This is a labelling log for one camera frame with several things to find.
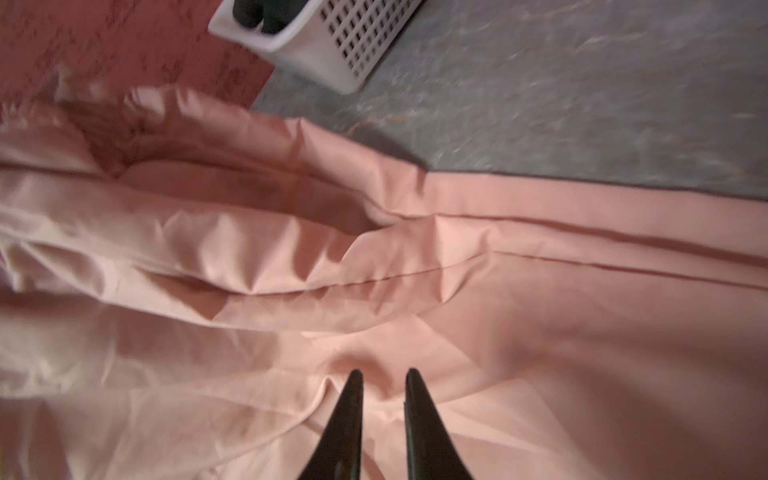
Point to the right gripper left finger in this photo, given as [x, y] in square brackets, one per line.
[338, 452]

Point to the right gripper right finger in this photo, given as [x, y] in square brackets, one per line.
[431, 453]

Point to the black shorts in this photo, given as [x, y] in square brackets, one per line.
[272, 16]

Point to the white plastic basket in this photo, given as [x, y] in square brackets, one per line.
[336, 44]

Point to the pink shorts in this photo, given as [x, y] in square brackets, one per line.
[185, 286]

